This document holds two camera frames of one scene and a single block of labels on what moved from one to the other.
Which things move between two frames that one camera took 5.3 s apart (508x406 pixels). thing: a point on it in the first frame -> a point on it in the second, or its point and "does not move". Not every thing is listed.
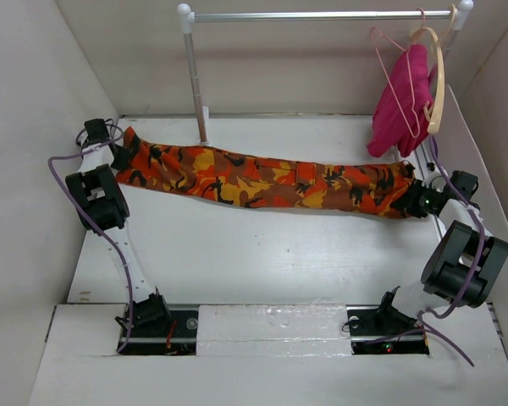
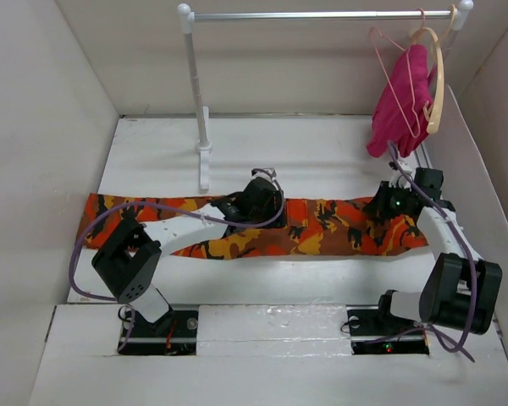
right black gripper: x=406 y=200 -> x=378 y=205
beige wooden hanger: x=438 y=36 does not move
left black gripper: x=124 y=156 -> x=274 y=205
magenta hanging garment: x=399 y=121 does not move
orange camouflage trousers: x=371 y=189 -> x=328 y=227
